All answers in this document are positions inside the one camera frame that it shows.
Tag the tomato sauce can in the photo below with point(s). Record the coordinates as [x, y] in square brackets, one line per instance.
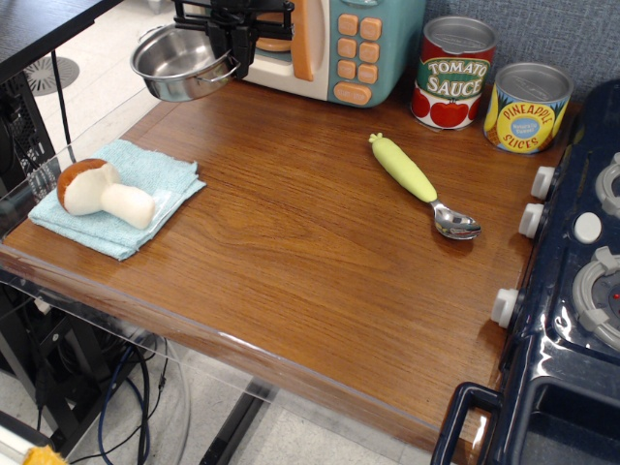
[454, 62]

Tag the toy microwave teal cream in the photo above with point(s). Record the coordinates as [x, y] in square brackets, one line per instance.
[346, 52]

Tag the dark blue toy stove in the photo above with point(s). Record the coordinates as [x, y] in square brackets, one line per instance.
[558, 398]

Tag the black table leg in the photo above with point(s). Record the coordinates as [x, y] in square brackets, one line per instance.
[236, 425]

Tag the plush mushroom toy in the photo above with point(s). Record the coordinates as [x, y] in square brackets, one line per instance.
[94, 185]

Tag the light blue folded cloth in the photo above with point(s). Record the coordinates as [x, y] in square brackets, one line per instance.
[170, 181]

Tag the pineapple slices can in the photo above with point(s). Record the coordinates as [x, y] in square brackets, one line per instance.
[527, 106]

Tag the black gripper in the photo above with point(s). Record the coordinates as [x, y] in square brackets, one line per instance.
[245, 21]

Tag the black side desk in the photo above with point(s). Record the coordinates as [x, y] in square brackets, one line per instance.
[32, 29]

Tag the green handled metal spoon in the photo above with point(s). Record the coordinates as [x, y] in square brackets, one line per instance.
[448, 222]

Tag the stainless steel pan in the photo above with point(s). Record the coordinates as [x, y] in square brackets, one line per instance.
[179, 65]

